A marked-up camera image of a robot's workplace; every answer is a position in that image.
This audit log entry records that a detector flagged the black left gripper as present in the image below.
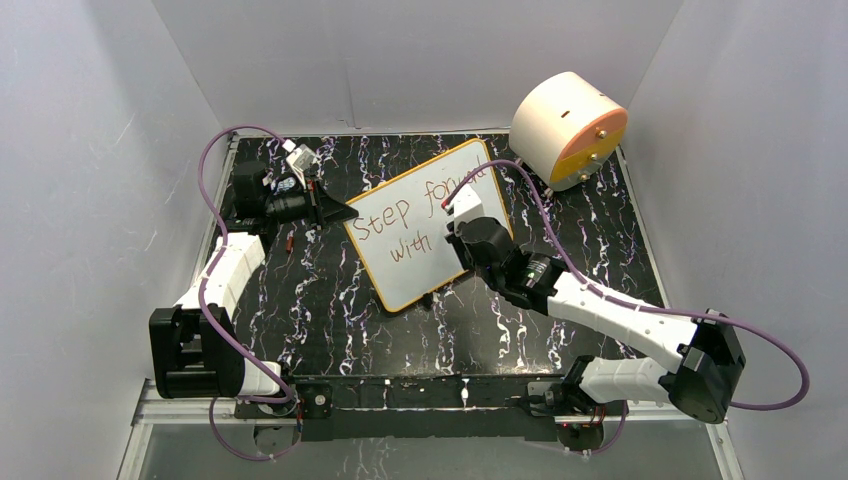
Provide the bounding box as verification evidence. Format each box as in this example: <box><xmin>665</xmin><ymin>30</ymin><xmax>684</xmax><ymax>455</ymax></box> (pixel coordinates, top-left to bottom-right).
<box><xmin>266</xmin><ymin>175</ymin><xmax>360</xmax><ymax>233</ymax></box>

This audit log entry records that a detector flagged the yellow framed whiteboard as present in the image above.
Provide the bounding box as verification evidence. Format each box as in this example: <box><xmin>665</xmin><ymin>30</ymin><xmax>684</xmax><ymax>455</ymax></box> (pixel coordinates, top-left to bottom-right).
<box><xmin>344</xmin><ymin>139</ymin><xmax>490</xmax><ymax>313</ymax></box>

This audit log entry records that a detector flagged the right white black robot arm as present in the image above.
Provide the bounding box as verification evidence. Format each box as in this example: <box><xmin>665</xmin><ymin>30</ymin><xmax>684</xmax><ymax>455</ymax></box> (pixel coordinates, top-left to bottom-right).
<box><xmin>446</xmin><ymin>217</ymin><xmax>746</xmax><ymax>424</ymax></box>

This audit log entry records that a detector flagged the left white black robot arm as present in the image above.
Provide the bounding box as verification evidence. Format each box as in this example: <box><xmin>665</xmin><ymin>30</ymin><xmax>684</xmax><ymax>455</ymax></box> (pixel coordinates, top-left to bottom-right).
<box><xmin>149</xmin><ymin>154</ymin><xmax>358</xmax><ymax>416</ymax></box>

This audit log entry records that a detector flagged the blue white round jar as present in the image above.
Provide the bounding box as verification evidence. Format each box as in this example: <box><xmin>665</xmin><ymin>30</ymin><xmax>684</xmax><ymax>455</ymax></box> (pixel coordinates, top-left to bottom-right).
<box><xmin>274</xmin><ymin>176</ymin><xmax>300</xmax><ymax>195</ymax></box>

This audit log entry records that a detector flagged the cream round drawer box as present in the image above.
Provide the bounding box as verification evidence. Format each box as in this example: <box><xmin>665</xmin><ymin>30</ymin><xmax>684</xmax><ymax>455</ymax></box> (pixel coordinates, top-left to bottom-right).
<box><xmin>509</xmin><ymin>71</ymin><xmax>629</xmax><ymax>192</ymax></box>

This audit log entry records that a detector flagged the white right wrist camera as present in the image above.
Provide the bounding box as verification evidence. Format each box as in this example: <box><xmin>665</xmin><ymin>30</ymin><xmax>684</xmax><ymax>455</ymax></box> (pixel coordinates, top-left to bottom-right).
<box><xmin>440</xmin><ymin>184</ymin><xmax>487</xmax><ymax>236</ymax></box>

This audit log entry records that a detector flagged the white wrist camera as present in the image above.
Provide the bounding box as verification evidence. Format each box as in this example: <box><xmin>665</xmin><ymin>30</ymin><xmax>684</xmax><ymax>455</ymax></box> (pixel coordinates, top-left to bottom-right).
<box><xmin>440</xmin><ymin>184</ymin><xmax>487</xmax><ymax>236</ymax></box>
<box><xmin>282</xmin><ymin>139</ymin><xmax>318</xmax><ymax>189</ymax></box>

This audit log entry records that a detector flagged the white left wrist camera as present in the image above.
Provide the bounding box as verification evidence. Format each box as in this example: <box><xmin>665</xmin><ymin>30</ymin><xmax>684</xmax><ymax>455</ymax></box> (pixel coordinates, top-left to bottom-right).
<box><xmin>282</xmin><ymin>139</ymin><xmax>318</xmax><ymax>189</ymax></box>

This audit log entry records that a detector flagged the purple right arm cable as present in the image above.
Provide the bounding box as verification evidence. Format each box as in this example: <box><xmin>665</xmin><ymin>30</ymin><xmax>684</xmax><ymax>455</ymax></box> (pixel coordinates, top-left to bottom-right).
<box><xmin>442</xmin><ymin>158</ymin><xmax>811</xmax><ymax>457</ymax></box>

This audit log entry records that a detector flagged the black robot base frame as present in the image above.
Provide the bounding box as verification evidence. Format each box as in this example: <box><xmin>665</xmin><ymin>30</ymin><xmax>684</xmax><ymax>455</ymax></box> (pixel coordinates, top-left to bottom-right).
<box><xmin>235</xmin><ymin>374</ymin><xmax>609</xmax><ymax>449</ymax></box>

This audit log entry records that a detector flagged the aluminium rail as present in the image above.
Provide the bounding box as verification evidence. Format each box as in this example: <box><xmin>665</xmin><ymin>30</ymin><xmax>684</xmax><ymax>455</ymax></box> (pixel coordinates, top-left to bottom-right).
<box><xmin>133</xmin><ymin>374</ymin><xmax>718</xmax><ymax>426</ymax></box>

